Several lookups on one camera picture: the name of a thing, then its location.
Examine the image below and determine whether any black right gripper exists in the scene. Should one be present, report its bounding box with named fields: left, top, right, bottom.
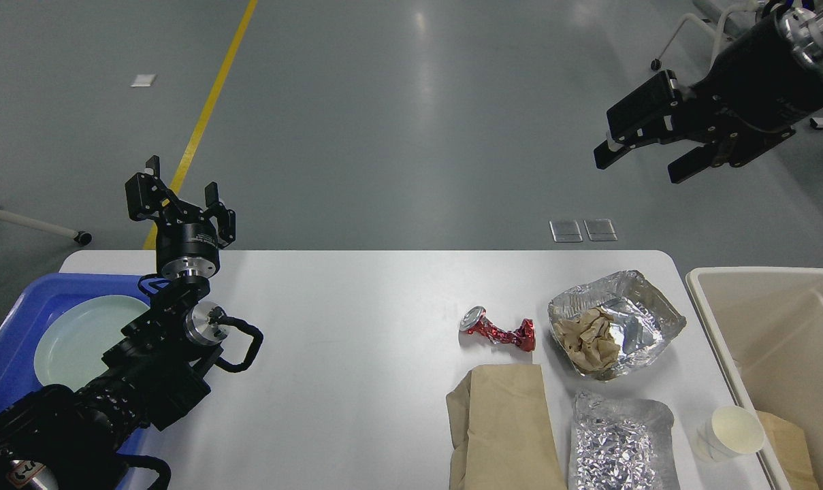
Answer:
left=594, top=6, right=823, bottom=184

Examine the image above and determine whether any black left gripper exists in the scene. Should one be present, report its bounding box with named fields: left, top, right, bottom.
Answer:
left=125, top=155, right=237, bottom=280

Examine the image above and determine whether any light green plate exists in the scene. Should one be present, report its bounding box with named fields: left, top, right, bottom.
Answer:
left=33, top=295, right=148, bottom=391

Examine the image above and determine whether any clear plastic wrapper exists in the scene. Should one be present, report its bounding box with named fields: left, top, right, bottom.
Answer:
left=547, top=270, right=686, bottom=382

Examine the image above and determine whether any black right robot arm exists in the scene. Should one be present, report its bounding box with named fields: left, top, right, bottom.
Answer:
left=594, top=1, right=823, bottom=183

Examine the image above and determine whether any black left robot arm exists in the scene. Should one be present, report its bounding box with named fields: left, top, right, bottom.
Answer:
left=0, top=155, right=263, bottom=489

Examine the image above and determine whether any white office chair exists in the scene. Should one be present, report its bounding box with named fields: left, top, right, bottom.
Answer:
left=649, top=1, right=768, bottom=71

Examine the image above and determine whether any white stand leg with caster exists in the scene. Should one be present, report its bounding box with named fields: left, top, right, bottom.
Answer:
left=0, top=209, right=93, bottom=247

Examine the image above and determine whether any right floor plate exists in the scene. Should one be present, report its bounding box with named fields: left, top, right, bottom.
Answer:
left=583, top=219, right=619, bottom=242

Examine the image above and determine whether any floor plate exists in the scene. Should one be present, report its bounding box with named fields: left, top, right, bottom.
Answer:
left=549, top=220, right=583, bottom=243
left=583, top=219, right=619, bottom=242

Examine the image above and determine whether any white floor marker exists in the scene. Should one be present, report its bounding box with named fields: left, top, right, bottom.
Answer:
left=130, top=73, right=157, bottom=88

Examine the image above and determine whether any left floor plate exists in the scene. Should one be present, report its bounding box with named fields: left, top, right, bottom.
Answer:
left=549, top=220, right=583, bottom=243

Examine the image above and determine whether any crumpled brown paper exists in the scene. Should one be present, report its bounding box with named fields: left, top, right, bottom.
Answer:
left=552, top=307, right=621, bottom=372

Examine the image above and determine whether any beige plastic bin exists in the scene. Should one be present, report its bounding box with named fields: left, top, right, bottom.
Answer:
left=685, top=267, right=823, bottom=489

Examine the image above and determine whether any blue plastic tray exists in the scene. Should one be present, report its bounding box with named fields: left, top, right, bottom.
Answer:
left=0, top=273, right=163, bottom=457

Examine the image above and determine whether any crushed red can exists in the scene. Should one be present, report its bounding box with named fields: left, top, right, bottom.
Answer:
left=458, top=305, right=536, bottom=353

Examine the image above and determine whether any crumpled aluminium foil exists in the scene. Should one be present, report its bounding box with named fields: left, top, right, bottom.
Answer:
left=567, top=390, right=681, bottom=489

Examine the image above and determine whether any brown paper in bin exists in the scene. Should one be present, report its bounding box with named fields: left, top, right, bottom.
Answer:
left=756, top=410, right=820, bottom=489

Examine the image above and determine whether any brown paper bag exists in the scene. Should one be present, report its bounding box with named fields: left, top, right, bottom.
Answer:
left=446, top=365, right=567, bottom=489

